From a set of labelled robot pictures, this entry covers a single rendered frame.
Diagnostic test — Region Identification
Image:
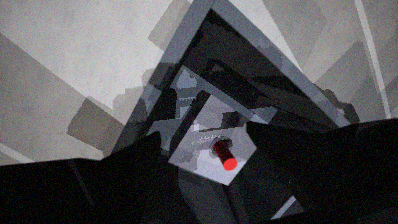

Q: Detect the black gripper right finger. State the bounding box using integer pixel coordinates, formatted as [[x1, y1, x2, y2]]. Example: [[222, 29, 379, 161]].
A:
[[246, 117, 398, 212]]

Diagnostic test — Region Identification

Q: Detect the dark red peg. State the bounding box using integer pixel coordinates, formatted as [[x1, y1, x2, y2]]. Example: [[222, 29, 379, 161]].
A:
[[214, 140, 238, 170]]

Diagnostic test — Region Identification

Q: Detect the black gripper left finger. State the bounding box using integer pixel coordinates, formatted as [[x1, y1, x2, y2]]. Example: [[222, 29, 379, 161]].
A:
[[0, 131, 161, 224]]

